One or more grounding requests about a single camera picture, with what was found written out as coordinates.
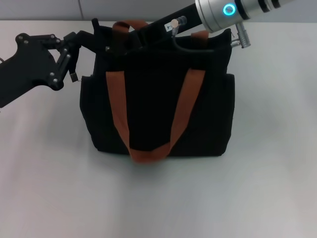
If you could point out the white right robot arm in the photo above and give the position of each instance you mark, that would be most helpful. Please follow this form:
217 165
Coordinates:
213 15

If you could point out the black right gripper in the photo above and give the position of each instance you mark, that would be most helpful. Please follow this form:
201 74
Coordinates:
188 17

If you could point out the silver zipper pull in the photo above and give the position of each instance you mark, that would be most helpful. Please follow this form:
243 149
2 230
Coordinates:
108 48

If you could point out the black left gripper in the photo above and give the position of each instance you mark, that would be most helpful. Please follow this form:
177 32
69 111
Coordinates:
24 67

